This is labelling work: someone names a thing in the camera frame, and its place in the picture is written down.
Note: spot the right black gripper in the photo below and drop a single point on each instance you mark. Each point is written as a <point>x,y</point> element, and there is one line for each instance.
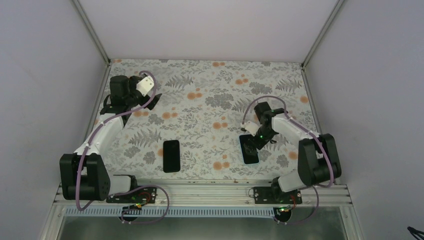
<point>260,145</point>

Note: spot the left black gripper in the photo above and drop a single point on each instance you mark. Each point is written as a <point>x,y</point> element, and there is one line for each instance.
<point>154,102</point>

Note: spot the light blue phone case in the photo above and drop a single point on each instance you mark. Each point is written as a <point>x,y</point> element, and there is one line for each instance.
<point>249,149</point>

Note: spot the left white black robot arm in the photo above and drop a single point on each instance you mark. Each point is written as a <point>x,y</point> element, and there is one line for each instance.
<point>83,173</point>

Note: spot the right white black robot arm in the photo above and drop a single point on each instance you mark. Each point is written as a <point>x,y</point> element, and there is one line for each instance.
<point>318,162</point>

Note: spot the black phone on table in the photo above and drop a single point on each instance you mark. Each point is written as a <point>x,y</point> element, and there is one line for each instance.
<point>171,156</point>

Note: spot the floral table mat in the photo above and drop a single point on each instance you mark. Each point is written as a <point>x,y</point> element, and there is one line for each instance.
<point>202,106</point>

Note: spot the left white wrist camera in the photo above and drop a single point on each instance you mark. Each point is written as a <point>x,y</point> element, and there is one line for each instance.
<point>145,85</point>

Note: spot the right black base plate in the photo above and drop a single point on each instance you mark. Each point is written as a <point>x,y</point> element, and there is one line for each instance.
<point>263,195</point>

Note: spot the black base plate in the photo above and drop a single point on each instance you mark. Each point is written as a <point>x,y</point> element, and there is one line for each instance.
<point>145,195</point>
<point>263,195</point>

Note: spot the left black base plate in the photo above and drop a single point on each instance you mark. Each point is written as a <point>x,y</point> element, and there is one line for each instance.
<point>145,195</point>

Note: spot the aluminium front rail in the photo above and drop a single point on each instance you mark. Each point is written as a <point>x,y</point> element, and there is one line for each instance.
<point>236,193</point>

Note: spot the slotted grey cable duct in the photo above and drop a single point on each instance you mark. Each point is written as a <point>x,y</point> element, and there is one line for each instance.
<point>173,211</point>

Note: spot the left aluminium frame post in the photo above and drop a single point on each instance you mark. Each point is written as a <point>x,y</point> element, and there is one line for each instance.
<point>87,23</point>

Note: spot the aluminium frame post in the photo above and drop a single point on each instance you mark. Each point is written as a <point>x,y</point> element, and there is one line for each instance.
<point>333,14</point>
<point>87,23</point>

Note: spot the right aluminium frame post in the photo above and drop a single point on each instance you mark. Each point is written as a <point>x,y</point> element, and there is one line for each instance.
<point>333,14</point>

